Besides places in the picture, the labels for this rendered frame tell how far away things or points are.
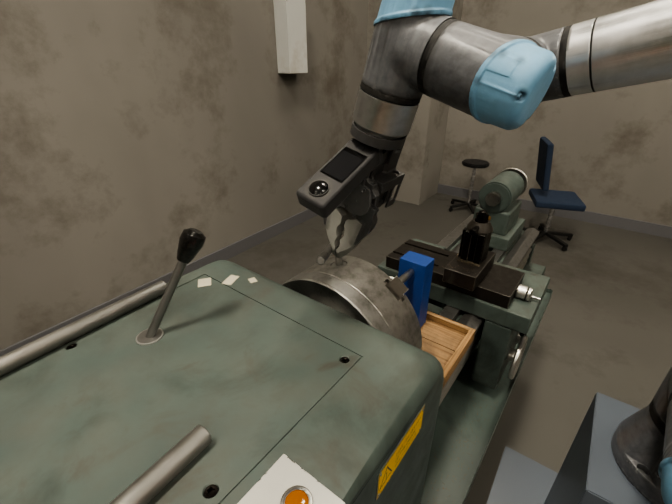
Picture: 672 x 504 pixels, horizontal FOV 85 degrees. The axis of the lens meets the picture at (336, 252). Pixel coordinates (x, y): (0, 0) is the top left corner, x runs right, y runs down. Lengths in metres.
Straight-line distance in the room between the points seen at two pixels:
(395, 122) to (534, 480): 0.88
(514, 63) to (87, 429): 0.55
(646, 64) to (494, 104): 0.16
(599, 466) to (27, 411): 0.73
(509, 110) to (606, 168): 4.42
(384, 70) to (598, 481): 0.60
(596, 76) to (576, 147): 4.27
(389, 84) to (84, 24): 2.41
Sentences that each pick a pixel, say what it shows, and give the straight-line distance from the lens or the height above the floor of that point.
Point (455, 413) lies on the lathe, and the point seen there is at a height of 0.54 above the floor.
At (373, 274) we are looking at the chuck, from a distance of 0.72.
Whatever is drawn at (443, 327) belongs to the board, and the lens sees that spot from 1.17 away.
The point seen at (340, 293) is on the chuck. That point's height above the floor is 1.23.
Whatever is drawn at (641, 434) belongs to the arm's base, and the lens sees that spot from 0.68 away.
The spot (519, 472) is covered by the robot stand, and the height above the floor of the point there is 0.75.
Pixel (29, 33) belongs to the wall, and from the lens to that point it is 2.64.
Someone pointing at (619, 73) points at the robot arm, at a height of 1.59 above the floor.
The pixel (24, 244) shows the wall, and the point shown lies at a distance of 2.71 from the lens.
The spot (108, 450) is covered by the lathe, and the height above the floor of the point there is 1.26.
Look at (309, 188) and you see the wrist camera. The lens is 0.44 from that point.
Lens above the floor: 1.60
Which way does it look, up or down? 28 degrees down
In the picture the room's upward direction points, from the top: straight up
